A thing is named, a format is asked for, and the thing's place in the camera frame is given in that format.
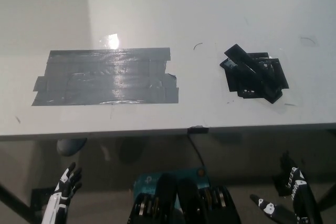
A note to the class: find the black tape square patch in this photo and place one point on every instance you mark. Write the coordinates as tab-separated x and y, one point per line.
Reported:
279	77

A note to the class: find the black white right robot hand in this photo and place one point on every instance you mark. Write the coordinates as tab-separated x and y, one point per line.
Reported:
299	195

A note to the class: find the grey duct tape patch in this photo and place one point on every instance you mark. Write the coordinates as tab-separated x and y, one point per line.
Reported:
105	77

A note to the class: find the grey rounded shoe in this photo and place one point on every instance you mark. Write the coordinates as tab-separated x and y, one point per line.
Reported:
71	147

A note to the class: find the black teal robot torso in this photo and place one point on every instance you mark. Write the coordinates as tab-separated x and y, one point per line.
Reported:
186	197

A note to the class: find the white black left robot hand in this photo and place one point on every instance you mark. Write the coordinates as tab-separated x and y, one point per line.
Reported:
59	197

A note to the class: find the black desk leg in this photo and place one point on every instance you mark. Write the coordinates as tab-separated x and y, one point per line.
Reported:
13	197
328	195

